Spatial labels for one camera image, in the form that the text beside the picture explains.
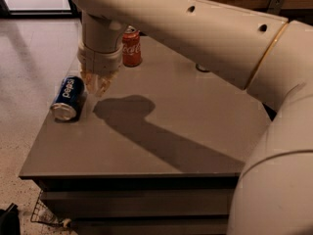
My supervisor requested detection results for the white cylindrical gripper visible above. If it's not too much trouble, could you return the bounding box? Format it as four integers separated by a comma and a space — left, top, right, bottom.
77, 41, 122, 97

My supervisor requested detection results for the blue pepsi can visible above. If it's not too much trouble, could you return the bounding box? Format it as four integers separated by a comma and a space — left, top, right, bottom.
50, 75, 84, 121

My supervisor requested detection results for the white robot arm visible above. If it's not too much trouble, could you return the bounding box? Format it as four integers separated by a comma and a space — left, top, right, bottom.
72, 0, 313, 235

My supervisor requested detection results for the red coca-cola can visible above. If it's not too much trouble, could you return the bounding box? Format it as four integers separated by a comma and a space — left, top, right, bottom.
122, 26, 142, 67

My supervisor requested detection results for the green soda can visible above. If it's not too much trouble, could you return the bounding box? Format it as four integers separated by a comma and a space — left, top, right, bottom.
196, 64, 210, 72

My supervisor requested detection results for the grey drawer cabinet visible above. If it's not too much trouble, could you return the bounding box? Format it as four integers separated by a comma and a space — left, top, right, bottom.
20, 37, 270, 235

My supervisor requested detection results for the dark framed glass door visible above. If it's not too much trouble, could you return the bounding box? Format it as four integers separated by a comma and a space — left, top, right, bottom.
0, 0, 79, 18

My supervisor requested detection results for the black bag on floor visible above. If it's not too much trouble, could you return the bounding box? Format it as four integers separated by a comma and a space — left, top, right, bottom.
0, 204, 21, 235

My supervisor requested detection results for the wire basket on floor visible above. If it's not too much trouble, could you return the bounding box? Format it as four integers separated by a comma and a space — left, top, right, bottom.
30, 192, 71, 228

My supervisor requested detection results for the right metal wall bracket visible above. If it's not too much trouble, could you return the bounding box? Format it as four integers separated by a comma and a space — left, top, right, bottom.
266, 0, 286, 15

